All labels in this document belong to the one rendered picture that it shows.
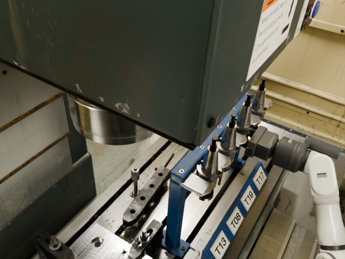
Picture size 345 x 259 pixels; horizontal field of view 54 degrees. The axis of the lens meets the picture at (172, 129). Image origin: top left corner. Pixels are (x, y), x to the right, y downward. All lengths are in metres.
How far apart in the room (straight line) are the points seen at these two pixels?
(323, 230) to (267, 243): 0.39
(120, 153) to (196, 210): 0.75
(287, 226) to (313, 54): 0.69
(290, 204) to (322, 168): 0.59
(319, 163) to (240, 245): 0.37
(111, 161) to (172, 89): 1.49
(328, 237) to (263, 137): 0.31
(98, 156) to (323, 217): 1.18
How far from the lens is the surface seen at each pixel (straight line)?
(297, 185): 1.57
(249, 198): 1.21
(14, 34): 0.46
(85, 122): 0.52
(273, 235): 1.40
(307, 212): 1.54
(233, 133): 0.90
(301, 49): 1.50
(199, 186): 0.84
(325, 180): 0.97
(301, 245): 1.44
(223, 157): 0.92
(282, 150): 0.99
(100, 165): 1.77
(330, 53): 1.48
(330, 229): 1.01
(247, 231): 1.17
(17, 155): 1.10
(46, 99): 1.07
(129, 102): 0.36
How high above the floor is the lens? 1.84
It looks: 40 degrees down
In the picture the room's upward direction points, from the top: 4 degrees clockwise
